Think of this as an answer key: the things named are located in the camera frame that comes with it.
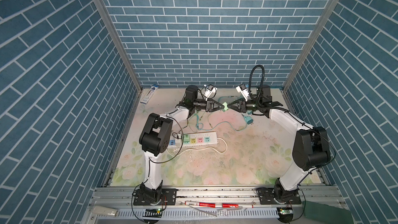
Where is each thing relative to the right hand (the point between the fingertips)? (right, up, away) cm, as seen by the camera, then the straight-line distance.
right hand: (228, 104), depth 84 cm
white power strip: (-20, -21, +7) cm, 30 cm away
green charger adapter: (-23, -20, +3) cm, 31 cm away
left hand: (-3, -2, 0) cm, 4 cm away
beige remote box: (-57, -46, -17) cm, 75 cm away
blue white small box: (-55, +9, +34) cm, 65 cm away
